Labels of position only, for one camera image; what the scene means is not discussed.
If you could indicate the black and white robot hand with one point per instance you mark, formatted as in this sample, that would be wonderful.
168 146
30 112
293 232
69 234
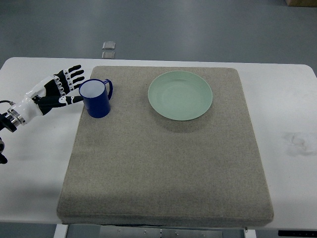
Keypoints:
52 92

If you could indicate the blue mug white inside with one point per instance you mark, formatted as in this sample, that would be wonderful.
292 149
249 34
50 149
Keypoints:
96 96

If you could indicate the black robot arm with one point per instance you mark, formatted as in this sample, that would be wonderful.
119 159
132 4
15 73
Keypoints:
9 120

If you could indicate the lower metal floor plate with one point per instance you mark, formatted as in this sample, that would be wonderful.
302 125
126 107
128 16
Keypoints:
108 55

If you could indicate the metal floor plate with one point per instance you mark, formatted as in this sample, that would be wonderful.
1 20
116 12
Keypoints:
108 55
108 46

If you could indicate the upper metal floor plate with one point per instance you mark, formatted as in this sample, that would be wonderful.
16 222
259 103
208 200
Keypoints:
108 46

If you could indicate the light green plate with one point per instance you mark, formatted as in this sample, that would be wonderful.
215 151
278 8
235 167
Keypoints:
180 95

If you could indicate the beige fabric mat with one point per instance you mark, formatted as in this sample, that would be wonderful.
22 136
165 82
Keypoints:
136 167

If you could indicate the cardboard box corner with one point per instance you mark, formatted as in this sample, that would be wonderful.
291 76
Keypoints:
301 3

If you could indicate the metal table frame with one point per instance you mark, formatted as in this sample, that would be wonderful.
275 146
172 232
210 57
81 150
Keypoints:
138 232

